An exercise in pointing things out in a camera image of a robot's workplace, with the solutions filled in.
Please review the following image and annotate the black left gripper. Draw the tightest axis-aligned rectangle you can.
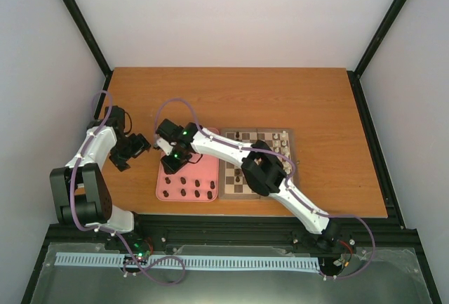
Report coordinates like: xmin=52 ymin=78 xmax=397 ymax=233
xmin=109 ymin=133 xmax=152 ymax=173

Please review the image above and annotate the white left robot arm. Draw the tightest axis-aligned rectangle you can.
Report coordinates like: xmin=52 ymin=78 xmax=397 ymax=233
xmin=50 ymin=105 xmax=151 ymax=250

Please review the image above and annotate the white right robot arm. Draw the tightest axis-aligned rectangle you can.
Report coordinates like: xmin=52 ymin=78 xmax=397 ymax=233
xmin=155 ymin=119 xmax=340 ymax=251

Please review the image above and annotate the left controller circuit board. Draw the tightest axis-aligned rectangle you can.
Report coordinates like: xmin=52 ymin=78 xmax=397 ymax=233
xmin=130 ymin=237 xmax=154 ymax=266

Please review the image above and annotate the pink plastic tray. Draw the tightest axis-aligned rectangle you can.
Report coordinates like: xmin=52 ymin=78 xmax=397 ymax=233
xmin=155 ymin=127 xmax=220 ymax=203

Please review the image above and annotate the wooden chessboard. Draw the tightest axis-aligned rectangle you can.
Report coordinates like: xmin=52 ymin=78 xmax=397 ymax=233
xmin=218 ymin=128 xmax=299 ymax=200

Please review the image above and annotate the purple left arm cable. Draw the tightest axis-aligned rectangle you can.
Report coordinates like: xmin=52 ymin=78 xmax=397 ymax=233
xmin=69 ymin=89 xmax=186 ymax=286

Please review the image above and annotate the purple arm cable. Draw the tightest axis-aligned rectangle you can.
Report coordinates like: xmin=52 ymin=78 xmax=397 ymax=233
xmin=69 ymin=89 xmax=186 ymax=286
xmin=154 ymin=98 xmax=376 ymax=280

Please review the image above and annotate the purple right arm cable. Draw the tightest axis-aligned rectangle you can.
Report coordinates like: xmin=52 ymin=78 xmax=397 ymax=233
xmin=154 ymin=98 xmax=376 ymax=280

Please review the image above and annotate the light blue cable duct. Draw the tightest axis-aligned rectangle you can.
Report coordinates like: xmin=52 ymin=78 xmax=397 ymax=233
xmin=54 ymin=252 xmax=320 ymax=273

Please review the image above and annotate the black aluminium frame rail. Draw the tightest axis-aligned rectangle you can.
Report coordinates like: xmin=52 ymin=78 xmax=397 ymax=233
xmin=45 ymin=214 xmax=420 ymax=249

